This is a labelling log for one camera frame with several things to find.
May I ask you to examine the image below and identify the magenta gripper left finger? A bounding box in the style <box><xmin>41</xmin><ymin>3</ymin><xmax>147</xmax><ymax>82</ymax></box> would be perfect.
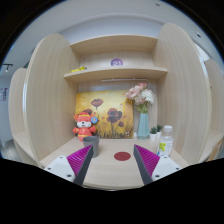
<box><xmin>67</xmin><ymin>146</ymin><xmax>93</xmax><ymax>186</ymax></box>

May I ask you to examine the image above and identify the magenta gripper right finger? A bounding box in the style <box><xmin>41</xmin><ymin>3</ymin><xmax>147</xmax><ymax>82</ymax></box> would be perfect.
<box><xmin>134</xmin><ymin>145</ymin><xmax>160</xmax><ymax>185</ymax></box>

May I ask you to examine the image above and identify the clear plastic water bottle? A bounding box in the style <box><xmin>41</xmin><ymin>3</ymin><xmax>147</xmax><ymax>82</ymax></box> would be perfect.
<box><xmin>157</xmin><ymin>125</ymin><xmax>173</xmax><ymax>157</ymax></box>

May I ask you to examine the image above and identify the grey plastic cup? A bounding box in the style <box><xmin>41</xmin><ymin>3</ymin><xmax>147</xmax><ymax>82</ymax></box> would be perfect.
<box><xmin>83</xmin><ymin>136</ymin><xmax>99</xmax><ymax>157</ymax></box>

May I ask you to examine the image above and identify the red round coaster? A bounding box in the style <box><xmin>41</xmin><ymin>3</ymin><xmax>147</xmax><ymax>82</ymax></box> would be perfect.
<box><xmin>114</xmin><ymin>152</ymin><xmax>131</xmax><ymax>161</ymax></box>

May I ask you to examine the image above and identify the light blue vase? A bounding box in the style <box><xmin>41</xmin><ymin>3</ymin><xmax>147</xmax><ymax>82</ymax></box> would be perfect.
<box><xmin>137</xmin><ymin>113</ymin><xmax>150</xmax><ymax>140</ymax></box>

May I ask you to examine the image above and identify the small potted succulent left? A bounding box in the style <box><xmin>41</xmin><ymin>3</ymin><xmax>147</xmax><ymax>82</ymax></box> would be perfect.
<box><xmin>150</xmin><ymin>127</ymin><xmax>157</xmax><ymax>141</ymax></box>

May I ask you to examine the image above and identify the small potted succulent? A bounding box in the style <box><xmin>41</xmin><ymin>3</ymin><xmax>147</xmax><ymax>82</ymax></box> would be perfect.
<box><xmin>150</xmin><ymin>127</ymin><xmax>157</xmax><ymax>141</ymax></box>
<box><xmin>156</xmin><ymin>125</ymin><xmax>162</xmax><ymax>139</ymax></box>

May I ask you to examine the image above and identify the small potted succulent right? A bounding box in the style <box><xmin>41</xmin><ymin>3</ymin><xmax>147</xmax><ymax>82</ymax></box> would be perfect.
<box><xmin>156</xmin><ymin>125</ymin><xmax>162</xmax><ymax>139</ymax></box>

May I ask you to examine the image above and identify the red plush mascot doll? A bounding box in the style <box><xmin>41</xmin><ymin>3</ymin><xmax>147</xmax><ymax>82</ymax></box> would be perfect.
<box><xmin>73</xmin><ymin>112</ymin><xmax>98</xmax><ymax>141</ymax></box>

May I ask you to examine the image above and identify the poppy flower painting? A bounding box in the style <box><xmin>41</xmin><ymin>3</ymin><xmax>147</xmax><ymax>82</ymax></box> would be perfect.
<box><xmin>75</xmin><ymin>90</ymin><xmax>134</xmax><ymax>139</ymax></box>

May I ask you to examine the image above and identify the pink white flower bouquet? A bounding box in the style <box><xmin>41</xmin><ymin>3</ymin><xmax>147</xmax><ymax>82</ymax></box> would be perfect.
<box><xmin>125</xmin><ymin>83</ymin><xmax>155</xmax><ymax>114</ymax></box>

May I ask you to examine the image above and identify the wooden shelf unit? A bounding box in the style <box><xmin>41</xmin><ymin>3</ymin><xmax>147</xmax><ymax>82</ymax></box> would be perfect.
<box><xmin>9</xmin><ymin>23</ymin><xmax>224</xmax><ymax>190</ymax></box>

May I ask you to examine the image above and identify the under-shelf light bar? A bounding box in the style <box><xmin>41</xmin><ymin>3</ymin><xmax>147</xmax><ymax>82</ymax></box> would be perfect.
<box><xmin>101</xmin><ymin>78</ymin><xmax>148</xmax><ymax>82</ymax></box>

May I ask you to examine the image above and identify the yellow object on shelf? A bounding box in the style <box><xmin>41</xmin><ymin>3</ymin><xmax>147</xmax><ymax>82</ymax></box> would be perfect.
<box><xmin>69</xmin><ymin>66</ymin><xmax>87</xmax><ymax>73</ymax></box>

